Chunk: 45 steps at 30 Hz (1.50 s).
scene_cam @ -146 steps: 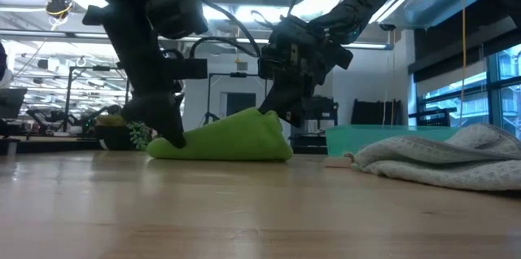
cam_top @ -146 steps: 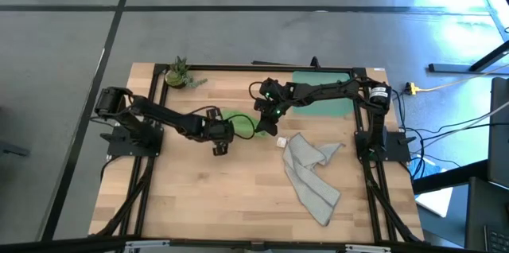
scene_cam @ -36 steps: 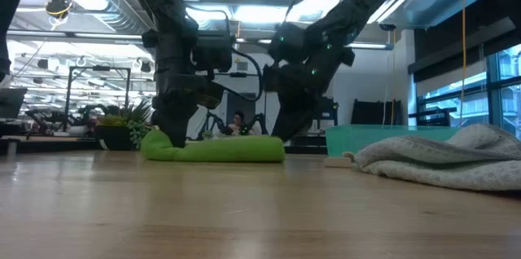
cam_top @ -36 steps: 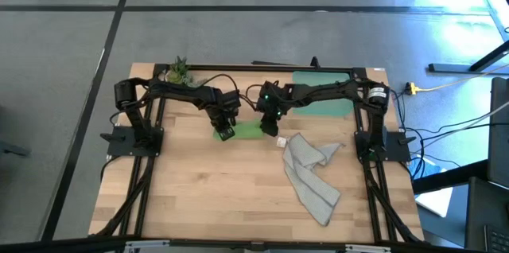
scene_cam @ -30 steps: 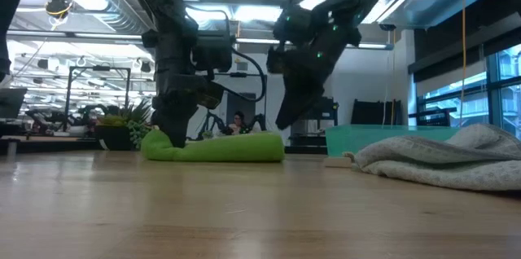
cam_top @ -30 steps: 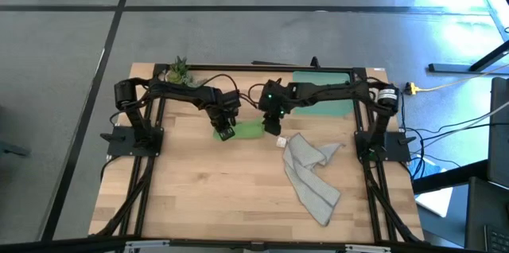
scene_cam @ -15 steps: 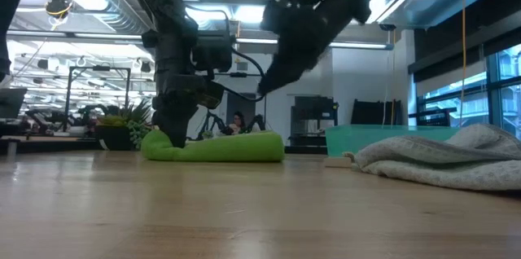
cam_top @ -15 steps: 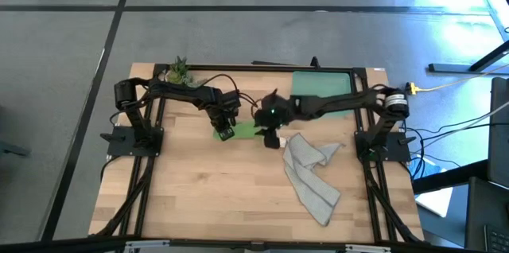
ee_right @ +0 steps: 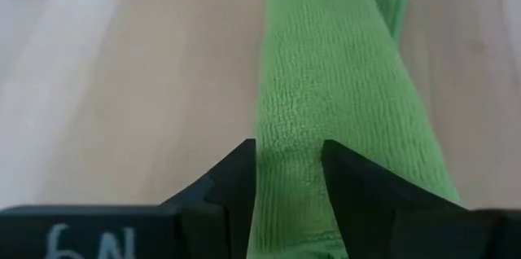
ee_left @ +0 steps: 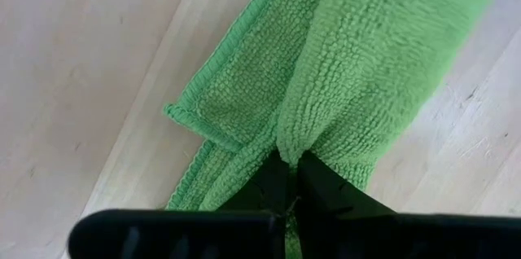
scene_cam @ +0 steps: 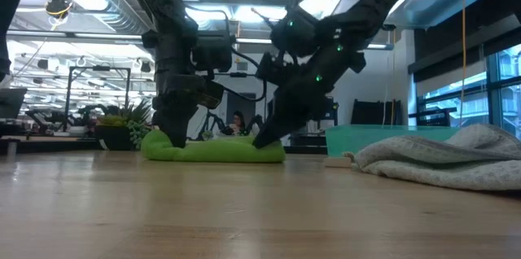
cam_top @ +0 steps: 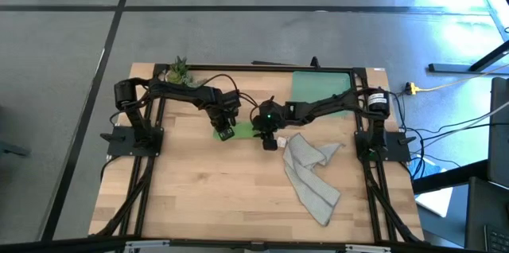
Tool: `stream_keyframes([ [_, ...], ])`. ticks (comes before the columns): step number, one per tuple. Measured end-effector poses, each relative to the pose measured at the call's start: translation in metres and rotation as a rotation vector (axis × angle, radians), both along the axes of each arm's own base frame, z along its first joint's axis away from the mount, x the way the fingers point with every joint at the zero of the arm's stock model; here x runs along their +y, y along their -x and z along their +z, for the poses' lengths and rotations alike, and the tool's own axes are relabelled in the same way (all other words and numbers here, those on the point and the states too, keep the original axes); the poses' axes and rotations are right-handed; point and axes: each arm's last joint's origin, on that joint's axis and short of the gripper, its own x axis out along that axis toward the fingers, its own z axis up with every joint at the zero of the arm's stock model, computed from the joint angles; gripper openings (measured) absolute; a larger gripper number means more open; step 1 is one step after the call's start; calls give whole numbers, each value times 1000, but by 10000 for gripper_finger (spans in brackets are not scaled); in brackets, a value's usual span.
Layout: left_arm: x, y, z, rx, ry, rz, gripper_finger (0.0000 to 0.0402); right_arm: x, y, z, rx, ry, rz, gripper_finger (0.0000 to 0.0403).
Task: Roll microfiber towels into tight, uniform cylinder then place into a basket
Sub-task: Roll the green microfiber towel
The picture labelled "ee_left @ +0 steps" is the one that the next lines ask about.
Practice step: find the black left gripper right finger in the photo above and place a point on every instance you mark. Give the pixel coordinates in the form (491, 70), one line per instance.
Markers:
(366, 234)

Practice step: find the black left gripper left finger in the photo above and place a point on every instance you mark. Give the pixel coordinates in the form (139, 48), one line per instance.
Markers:
(183, 234)

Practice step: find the green microfiber towel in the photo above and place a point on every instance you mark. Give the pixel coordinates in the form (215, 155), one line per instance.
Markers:
(346, 67)

